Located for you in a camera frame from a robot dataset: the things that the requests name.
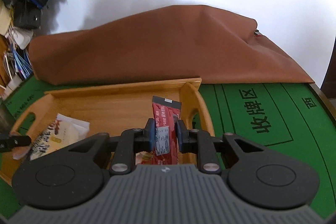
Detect black bag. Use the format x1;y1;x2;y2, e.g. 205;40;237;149
0;0;44;30

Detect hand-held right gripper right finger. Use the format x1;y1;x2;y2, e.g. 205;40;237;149
175;119;265;175

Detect white flower cake packet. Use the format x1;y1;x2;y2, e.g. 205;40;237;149
30;113;90;161

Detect small white purse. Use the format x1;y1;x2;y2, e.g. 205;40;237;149
10;27;34;50

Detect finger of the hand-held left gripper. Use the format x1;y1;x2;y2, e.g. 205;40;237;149
0;135;32;153

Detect wooden tray with handles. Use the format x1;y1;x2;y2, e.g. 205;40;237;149
0;77;216;185

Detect red nut snack packet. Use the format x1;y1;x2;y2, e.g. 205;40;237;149
135;152;156;165

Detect red stick drink packet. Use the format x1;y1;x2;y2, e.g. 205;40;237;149
152;95;182;165

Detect brown leather cover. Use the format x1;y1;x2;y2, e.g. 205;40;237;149
28;5;315;86

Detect blue lanyards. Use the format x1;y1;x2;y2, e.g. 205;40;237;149
9;48;34;81

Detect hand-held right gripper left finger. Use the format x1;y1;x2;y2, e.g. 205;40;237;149
67;118;156;175

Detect orange jelly cup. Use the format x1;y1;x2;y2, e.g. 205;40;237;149
13;145;32;160

